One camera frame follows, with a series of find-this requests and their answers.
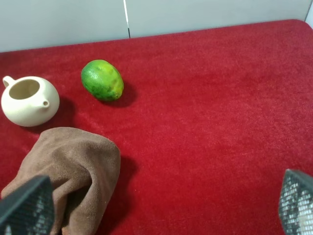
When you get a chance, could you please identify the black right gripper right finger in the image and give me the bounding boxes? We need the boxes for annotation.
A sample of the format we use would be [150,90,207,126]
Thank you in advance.
[278,169,313,235]

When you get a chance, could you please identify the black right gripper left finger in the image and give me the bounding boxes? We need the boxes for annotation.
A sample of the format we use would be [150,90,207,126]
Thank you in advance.
[0,175,55,235]

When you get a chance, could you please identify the brown towel cloth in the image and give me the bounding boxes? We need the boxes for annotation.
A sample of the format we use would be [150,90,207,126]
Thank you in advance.
[1,127,121,235]

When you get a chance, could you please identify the cream ceramic teapot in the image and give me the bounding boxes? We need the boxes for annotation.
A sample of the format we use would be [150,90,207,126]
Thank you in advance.
[0,76,60,127]

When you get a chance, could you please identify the red velvet table cloth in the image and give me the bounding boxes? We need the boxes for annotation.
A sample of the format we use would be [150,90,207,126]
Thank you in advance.
[0,20,313,235]

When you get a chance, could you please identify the green lime fruit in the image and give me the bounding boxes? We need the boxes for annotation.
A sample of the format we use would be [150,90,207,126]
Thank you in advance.
[81,59,124,101]

